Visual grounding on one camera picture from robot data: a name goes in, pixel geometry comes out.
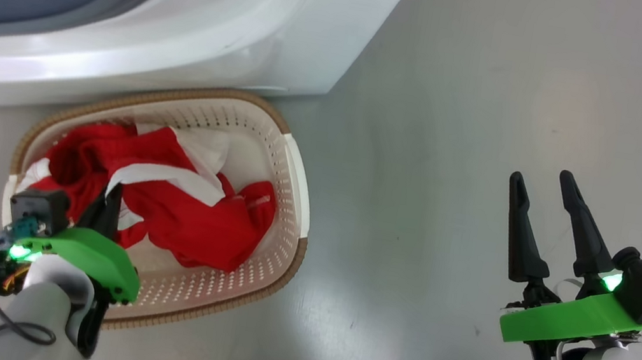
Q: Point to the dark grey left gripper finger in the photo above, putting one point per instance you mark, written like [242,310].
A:
[104,213]

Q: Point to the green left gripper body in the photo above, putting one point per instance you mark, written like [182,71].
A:
[90,253]

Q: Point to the red and white garment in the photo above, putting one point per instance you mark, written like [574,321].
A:
[192,217]

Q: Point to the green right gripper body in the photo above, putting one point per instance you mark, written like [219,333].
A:
[576,320]

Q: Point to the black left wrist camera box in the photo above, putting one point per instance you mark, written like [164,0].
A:
[41,208]

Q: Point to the cream laundry basket brown rim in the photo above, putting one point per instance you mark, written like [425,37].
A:
[279,199]

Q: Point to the white washing machine body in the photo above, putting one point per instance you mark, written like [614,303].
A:
[220,42]

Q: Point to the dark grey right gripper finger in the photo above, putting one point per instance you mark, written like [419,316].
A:
[588,241]
[524,238]

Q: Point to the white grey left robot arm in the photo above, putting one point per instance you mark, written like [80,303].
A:
[41,322]

